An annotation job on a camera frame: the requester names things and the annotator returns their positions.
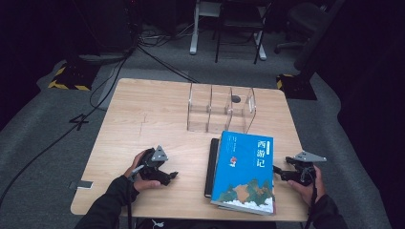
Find black book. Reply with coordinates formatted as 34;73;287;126
203;137;222;198

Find person's left hand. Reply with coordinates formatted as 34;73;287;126
123;150;162;193

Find black office chair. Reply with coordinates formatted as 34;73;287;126
274;2;323;55

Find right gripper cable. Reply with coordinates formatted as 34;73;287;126
304;168;319;229

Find white desk frame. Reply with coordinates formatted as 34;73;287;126
189;0;267;61

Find black chair frame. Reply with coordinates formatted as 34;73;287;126
214;0;271;65

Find person's right hand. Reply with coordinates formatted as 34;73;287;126
288;165;328;208

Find bundle of cables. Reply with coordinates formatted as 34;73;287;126
139;22;195;49

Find black base with striped tape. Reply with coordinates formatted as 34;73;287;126
276;73;318;101
47;61;99;92

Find long black floor cable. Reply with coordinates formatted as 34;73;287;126
0;44;141;208

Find black equipment case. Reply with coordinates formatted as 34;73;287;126
71;0;142;65

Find blue book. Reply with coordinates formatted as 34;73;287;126
209;130;277;217

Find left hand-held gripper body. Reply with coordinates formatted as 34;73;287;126
137;145;172;186

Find clear acrylic book rack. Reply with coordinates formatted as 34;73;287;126
186;82;257;135

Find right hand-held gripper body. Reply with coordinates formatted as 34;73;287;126
287;150;328;187

